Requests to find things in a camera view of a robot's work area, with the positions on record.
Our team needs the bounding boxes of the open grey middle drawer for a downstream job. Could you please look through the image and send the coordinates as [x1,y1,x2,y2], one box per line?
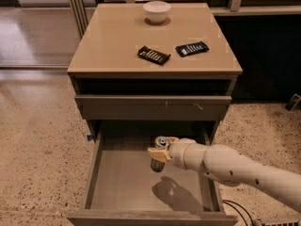
[66,131,239,226]

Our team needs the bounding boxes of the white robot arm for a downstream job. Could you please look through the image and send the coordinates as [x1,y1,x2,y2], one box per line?
[148,137,301,213]

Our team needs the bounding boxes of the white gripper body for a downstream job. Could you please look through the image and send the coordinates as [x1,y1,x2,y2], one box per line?
[169,138,196,170]

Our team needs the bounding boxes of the grey power strip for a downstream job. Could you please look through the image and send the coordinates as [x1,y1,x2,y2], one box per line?
[254,218,301,226]

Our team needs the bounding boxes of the black gold snack packet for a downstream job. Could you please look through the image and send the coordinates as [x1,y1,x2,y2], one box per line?
[137,46,171,66]

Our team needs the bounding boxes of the small blue floor object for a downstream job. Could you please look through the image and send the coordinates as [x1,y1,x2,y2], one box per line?
[87,135,93,141]

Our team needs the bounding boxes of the white ceramic bowl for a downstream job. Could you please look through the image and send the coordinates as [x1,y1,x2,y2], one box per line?
[143,1,171,24]

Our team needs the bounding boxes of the closed grey top drawer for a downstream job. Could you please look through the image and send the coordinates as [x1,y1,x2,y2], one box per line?
[75,95,231,121]

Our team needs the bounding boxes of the small grey floor box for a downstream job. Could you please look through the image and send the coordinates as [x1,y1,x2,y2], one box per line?
[285,93,301,111]

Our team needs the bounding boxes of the beige drawer cabinet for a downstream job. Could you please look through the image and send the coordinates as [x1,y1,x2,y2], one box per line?
[68,3,242,144]

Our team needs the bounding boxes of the black floor cable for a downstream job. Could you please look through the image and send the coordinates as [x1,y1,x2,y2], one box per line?
[222,199,256,226]

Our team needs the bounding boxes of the blue silver redbull can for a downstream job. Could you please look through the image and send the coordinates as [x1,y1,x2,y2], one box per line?
[148,136,170,172]

